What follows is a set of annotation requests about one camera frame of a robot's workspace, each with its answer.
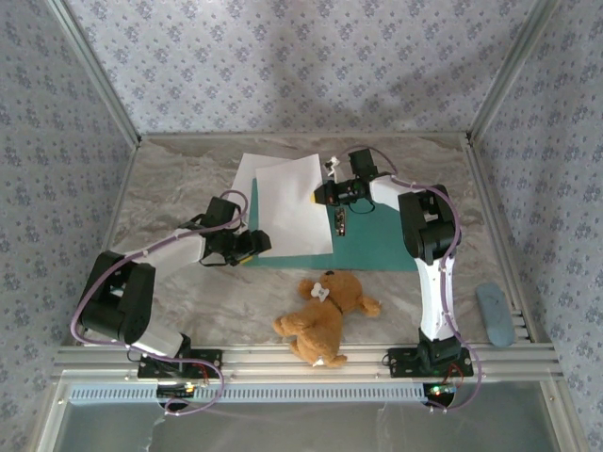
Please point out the green paper folder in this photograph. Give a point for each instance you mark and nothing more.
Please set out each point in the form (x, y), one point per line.
(372, 245)

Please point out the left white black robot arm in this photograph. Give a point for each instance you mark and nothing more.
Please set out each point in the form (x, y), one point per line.
(174, 249)

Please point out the brown teddy bear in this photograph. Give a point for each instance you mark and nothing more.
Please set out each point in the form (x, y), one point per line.
(325, 320)

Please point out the small circuit board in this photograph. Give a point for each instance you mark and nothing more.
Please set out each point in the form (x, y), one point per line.
(176, 389)
(440, 390)

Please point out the grey metal lower panel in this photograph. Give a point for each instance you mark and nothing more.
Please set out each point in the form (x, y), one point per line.
(301, 428)

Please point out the blue-grey glasses case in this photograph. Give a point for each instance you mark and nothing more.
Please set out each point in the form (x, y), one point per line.
(494, 315)

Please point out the thin aluminium table-edge rail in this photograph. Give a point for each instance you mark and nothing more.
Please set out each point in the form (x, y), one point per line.
(301, 135)

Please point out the aluminium mounting rail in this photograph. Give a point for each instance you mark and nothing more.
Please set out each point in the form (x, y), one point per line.
(264, 360)

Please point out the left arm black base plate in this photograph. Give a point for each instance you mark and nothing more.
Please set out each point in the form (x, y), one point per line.
(212, 358)

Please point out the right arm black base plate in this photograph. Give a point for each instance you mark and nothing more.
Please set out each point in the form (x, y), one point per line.
(400, 360)

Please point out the aluminium frame post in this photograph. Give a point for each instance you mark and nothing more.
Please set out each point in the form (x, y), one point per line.
(96, 70)
(514, 70)

